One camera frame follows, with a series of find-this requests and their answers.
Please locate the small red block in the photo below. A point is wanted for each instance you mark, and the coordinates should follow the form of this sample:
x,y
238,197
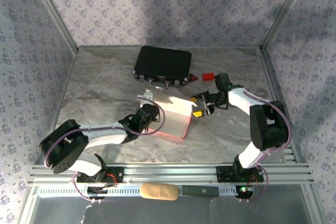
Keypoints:
x,y
208,76

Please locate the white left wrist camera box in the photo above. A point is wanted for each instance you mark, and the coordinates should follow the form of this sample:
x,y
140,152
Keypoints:
x,y
145,96

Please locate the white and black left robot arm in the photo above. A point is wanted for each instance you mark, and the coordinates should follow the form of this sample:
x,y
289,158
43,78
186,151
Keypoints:
x,y
105,134

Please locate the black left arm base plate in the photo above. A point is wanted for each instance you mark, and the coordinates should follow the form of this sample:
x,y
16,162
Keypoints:
x,y
119,174

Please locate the black rectangular device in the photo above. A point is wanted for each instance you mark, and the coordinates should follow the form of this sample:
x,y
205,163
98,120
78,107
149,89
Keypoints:
x,y
199,190

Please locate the black connector block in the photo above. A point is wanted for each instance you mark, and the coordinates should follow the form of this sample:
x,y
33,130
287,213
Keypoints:
x,y
97,190

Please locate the aluminium side rail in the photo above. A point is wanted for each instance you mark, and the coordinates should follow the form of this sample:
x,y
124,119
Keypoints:
x,y
273,77

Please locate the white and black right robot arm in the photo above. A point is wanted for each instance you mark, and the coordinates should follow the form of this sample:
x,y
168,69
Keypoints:
x,y
265,129

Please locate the tan oblong sponge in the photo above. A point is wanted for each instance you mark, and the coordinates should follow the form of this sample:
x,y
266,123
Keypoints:
x,y
160,191

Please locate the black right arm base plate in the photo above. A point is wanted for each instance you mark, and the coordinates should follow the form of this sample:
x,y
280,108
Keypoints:
x,y
223,174

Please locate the aluminium frame leg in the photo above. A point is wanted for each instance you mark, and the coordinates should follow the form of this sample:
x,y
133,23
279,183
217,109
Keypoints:
x,y
313,203
28,208

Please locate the aluminium corner post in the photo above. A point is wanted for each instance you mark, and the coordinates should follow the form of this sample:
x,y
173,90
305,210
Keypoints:
x,y
284,11
53,11

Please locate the aluminium mounting rail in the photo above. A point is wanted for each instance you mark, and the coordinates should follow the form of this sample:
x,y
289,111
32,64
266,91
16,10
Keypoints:
x,y
170,174

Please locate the pink paper box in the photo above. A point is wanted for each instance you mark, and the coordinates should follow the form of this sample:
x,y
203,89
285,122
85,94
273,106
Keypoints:
x,y
176,121

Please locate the black controller board with LED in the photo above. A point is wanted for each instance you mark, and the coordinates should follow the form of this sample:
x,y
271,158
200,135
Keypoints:
x,y
244,190

